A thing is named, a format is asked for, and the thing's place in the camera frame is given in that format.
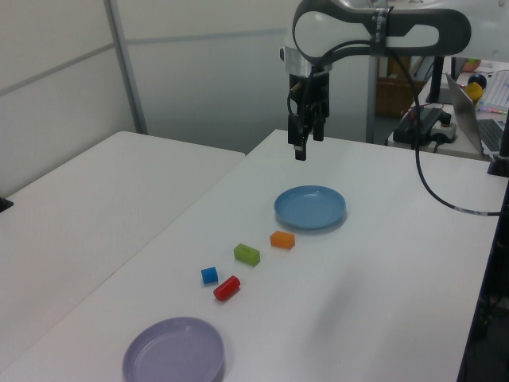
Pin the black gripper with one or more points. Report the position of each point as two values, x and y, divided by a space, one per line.
314 89

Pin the orange rectangular block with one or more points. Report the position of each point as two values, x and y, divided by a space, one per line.
281 240

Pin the green rectangular block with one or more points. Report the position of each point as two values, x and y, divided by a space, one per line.
246 254

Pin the blue block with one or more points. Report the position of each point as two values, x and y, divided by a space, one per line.
209 276

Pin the red cylinder block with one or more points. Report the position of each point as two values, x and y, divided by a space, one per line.
226 288

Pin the blue plate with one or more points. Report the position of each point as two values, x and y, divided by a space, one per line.
306 207

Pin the brown cardboard box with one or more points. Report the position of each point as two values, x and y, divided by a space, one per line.
391 97

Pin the black power box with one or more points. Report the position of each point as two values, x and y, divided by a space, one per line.
409 127

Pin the white socket with black plug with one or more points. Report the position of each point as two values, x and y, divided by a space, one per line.
445 129

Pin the black monitor stand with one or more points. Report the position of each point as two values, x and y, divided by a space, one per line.
437 79

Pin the silver laptop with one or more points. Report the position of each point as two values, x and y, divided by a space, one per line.
463 107

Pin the yellow ball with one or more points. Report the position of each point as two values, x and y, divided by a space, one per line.
475 93

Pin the green toy in bowl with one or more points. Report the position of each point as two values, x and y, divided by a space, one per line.
472 63

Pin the dark blue ball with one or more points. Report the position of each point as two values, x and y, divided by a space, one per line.
479 79

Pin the white keyboard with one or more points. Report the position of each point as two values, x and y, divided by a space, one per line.
497 93

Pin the purple plate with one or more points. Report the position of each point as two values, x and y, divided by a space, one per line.
175 354

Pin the black table clamp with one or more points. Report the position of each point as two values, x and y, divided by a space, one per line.
5 203

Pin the slim grey partition post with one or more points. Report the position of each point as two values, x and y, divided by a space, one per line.
371 99

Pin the black camera pole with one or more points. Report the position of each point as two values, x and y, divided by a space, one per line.
503 155

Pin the black metal frame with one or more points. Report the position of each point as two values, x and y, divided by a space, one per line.
483 318

